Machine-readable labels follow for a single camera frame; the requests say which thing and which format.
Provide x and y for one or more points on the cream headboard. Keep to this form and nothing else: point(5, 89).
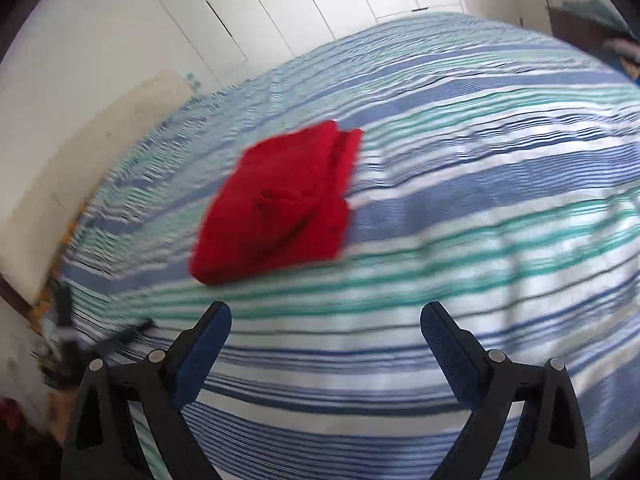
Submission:
point(100, 160)

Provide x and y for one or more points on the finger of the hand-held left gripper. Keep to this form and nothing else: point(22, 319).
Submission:
point(125, 336)

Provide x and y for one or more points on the white wardrobe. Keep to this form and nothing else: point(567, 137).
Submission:
point(300, 10)

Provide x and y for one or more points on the red sweater with white animal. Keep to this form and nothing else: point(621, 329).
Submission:
point(270, 210)

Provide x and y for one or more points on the dark wooden furniture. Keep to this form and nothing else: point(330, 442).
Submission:
point(580, 35)

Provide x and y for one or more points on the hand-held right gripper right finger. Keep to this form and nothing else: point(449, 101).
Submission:
point(450, 355)

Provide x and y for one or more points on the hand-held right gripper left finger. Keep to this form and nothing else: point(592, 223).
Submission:
point(200, 360)

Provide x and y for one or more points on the yellow floral cloth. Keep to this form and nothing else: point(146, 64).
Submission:
point(42, 305)

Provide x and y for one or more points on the striped bed sheet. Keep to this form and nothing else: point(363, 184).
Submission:
point(450, 210)

